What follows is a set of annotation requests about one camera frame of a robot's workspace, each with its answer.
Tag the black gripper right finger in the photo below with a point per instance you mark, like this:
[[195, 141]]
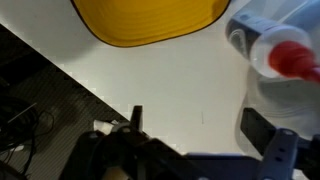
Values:
[[257, 131]]

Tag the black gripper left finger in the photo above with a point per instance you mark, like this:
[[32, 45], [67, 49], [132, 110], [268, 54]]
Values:
[[136, 118]]

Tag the gray cap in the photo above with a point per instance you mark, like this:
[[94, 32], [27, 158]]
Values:
[[283, 100]]

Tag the white glue bottle red cap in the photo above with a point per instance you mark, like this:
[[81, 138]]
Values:
[[280, 50]]

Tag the navy cap with yellow logo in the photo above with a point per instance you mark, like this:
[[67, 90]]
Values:
[[150, 20]]

